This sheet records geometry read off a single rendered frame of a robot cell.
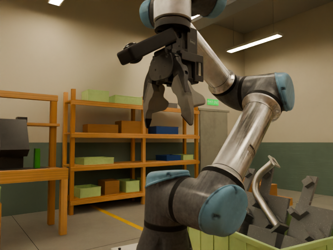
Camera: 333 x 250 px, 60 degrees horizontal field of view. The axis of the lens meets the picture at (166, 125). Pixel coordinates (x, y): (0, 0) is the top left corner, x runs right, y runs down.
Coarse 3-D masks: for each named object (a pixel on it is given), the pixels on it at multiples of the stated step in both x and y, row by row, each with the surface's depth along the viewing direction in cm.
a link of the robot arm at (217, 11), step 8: (192, 0) 60; (200, 0) 61; (208, 0) 62; (216, 0) 63; (224, 0) 65; (192, 8) 63; (200, 8) 63; (208, 8) 64; (216, 8) 65; (192, 16) 68; (208, 16) 67; (216, 16) 68
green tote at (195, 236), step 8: (288, 216) 125; (288, 224) 125; (192, 232) 119; (200, 232) 114; (192, 240) 119; (200, 240) 114; (208, 240) 109; (216, 240) 105; (224, 240) 101; (232, 240) 97; (240, 240) 93; (248, 240) 90; (256, 240) 88; (320, 240) 88; (328, 240) 89; (192, 248) 119; (200, 248) 114; (208, 248) 109; (216, 248) 105; (224, 248) 101; (232, 248) 97; (240, 248) 94; (248, 248) 91; (256, 248) 88; (264, 248) 85; (272, 248) 82; (288, 248) 82; (296, 248) 83; (304, 248) 84; (312, 248) 86; (320, 248) 88; (328, 248) 90
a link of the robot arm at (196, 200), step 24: (240, 96) 90; (264, 96) 81; (288, 96) 83; (240, 120) 79; (264, 120) 79; (240, 144) 73; (216, 168) 68; (240, 168) 70; (192, 192) 65; (216, 192) 62; (240, 192) 64; (192, 216) 64; (216, 216) 60; (240, 216) 65
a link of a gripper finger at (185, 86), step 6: (174, 60) 52; (180, 60) 52; (174, 66) 52; (180, 66) 51; (186, 66) 52; (174, 72) 52; (180, 72) 51; (186, 72) 51; (180, 78) 51; (186, 78) 50; (186, 84) 50; (186, 90) 50
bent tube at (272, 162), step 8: (272, 160) 119; (264, 168) 122; (256, 176) 123; (256, 184) 122; (256, 192) 120; (256, 200) 119; (264, 200) 117; (264, 208) 114; (272, 216) 111; (272, 224) 109
